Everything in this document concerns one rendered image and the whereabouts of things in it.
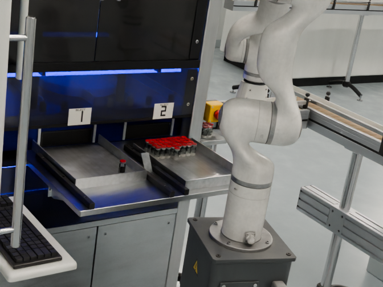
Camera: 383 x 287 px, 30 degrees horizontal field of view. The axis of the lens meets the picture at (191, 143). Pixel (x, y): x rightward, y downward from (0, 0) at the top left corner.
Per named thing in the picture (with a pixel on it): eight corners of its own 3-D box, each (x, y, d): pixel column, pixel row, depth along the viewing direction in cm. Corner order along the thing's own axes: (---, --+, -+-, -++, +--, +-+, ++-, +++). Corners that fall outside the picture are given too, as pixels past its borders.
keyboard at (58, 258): (-37, 205, 217) (-37, 197, 216) (7, 199, 225) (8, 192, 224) (13, 270, 188) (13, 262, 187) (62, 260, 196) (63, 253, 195)
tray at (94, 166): (31, 149, 247) (32, 139, 246) (98, 143, 262) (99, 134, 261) (74, 189, 222) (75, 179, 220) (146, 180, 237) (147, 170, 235)
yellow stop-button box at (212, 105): (198, 117, 282) (200, 99, 280) (212, 115, 286) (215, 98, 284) (208, 123, 277) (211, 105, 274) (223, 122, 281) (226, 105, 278)
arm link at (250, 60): (242, 72, 225) (271, 76, 225) (249, 31, 220) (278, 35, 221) (240, 65, 233) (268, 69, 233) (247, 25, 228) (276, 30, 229)
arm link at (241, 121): (273, 191, 201) (290, 111, 193) (208, 182, 200) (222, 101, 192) (269, 175, 212) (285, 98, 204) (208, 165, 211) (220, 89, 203)
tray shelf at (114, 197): (17, 155, 245) (17, 150, 244) (184, 139, 285) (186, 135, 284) (79, 217, 209) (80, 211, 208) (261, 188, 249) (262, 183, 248)
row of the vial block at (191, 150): (152, 158, 255) (153, 146, 254) (192, 153, 265) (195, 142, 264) (155, 160, 254) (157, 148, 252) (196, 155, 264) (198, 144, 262)
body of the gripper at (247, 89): (260, 73, 236) (254, 106, 239) (236, 74, 230) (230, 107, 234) (275, 80, 230) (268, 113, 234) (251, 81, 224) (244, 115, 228)
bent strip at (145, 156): (138, 168, 245) (141, 152, 243) (146, 167, 246) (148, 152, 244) (161, 185, 234) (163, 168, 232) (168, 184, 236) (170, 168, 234)
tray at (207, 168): (132, 152, 258) (133, 143, 257) (191, 146, 273) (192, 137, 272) (184, 191, 233) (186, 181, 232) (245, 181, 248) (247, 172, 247)
